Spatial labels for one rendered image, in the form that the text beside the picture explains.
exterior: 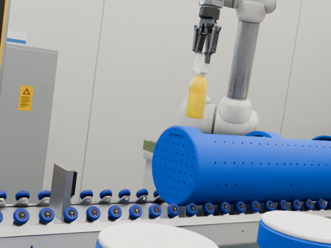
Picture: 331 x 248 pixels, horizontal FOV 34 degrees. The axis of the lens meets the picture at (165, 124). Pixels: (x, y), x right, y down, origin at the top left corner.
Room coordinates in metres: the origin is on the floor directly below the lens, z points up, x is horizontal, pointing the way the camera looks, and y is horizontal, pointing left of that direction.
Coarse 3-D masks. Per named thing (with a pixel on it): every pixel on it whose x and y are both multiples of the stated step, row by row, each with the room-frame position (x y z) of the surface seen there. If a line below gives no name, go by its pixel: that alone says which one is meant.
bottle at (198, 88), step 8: (192, 80) 1.98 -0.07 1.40; (200, 80) 1.96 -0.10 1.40; (192, 88) 1.97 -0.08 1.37; (200, 88) 1.96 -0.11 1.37; (192, 96) 1.96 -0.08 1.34; (200, 96) 1.96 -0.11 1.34; (192, 104) 1.96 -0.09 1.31; (200, 104) 1.96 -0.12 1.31; (192, 112) 1.96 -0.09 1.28; (200, 112) 1.96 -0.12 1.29
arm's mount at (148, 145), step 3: (144, 141) 2.76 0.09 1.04; (147, 141) 2.73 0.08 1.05; (150, 141) 2.71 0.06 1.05; (153, 141) 2.75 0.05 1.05; (156, 141) 2.80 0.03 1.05; (144, 144) 2.75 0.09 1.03; (147, 144) 2.73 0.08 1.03; (150, 144) 2.70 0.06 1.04; (153, 144) 2.68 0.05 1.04; (144, 147) 2.75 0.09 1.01; (147, 147) 2.73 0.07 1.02; (150, 147) 2.70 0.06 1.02; (153, 147) 2.68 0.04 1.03; (147, 150) 2.72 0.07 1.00; (150, 150) 2.70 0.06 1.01; (153, 150) 2.67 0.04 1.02
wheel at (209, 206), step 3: (204, 204) 1.85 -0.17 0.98; (207, 204) 1.86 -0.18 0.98; (210, 204) 1.87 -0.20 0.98; (204, 207) 1.84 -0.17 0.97; (207, 207) 1.85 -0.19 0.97; (210, 207) 1.85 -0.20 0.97; (213, 207) 1.86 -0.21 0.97; (204, 210) 1.84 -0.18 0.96; (207, 210) 1.84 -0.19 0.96; (210, 210) 1.85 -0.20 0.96; (213, 210) 1.86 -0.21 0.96; (207, 213) 1.84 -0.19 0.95; (210, 213) 1.84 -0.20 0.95
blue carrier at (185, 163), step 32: (192, 128) 1.88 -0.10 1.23; (160, 160) 1.95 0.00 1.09; (192, 160) 1.80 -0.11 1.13; (224, 160) 1.84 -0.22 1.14; (256, 160) 1.93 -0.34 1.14; (288, 160) 2.02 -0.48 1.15; (320, 160) 2.13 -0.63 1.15; (160, 192) 1.93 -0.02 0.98; (192, 192) 1.78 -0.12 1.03; (224, 192) 1.86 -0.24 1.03; (256, 192) 1.95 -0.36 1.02; (288, 192) 2.05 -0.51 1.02; (320, 192) 2.16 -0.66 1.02
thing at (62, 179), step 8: (56, 168) 1.66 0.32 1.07; (64, 168) 1.62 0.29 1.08; (56, 176) 1.66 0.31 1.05; (64, 176) 1.61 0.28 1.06; (72, 176) 1.61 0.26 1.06; (56, 184) 1.65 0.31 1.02; (64, 184) 1.60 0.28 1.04; (72, 184) 1.62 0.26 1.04; (56, 192) 1.64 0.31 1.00; (64, 192) 1.60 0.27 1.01; (72, 192) 1.62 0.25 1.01; (56, 200) 1.64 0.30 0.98; (64, 200) 1.60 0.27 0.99; (56, 208) 1.63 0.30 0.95; (64, 208) 1.60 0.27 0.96; (56, 216) 1.63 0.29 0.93
